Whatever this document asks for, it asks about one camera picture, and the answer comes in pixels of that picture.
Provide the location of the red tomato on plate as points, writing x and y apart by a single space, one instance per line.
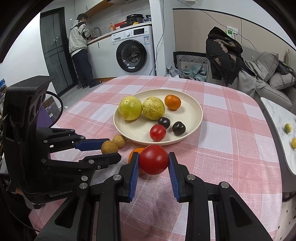
157 133

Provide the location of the brown longan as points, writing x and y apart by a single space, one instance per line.
119 140
109 147

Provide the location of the dark plum on plate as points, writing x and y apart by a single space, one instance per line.
178 128

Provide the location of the smooth yellow guava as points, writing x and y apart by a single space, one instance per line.
130 108

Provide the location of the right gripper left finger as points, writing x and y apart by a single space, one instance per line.
93 213

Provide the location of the small orange on plate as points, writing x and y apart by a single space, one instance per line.
172 102

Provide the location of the cream round plate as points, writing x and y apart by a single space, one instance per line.
190 114

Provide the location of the dark plum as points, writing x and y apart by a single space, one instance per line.
165 122
178 128

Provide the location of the person in grey jacket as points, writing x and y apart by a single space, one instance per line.
78 36

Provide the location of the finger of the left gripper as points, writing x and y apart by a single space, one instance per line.
90 143
92 163

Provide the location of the black jacket on sofa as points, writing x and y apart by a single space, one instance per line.
224 54

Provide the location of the grey sofa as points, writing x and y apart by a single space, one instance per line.
279 88

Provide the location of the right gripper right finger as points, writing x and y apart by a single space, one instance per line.
233 219

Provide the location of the brown longan right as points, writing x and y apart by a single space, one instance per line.
109 147

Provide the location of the rough yellow guava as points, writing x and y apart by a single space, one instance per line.
153 108

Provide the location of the brown longan left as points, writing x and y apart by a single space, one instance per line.
119 140

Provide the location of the red tomato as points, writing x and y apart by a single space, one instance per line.
157 133
153 160

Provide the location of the white marble side table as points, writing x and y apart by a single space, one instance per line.
280 116

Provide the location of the pink checked tablecloth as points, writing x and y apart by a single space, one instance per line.
232 144

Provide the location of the black rice cooker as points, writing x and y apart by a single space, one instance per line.
134 18

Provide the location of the yellow lemon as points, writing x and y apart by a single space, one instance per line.
293 143

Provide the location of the purple bag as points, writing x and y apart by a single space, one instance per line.
47 115

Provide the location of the white washing machine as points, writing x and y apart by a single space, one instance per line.
134 51

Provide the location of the green lime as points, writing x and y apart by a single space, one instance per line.
288 128

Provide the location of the grey cushion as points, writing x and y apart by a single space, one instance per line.
267 63

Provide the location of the black patterned basket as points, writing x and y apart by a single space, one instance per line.
193 63

